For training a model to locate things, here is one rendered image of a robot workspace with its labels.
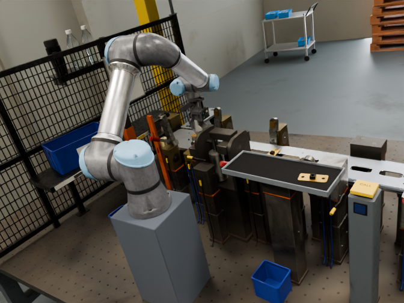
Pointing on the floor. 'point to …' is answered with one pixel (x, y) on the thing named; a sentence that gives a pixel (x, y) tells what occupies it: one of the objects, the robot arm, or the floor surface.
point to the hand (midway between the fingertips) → (198, 132)
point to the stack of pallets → (387, 24)
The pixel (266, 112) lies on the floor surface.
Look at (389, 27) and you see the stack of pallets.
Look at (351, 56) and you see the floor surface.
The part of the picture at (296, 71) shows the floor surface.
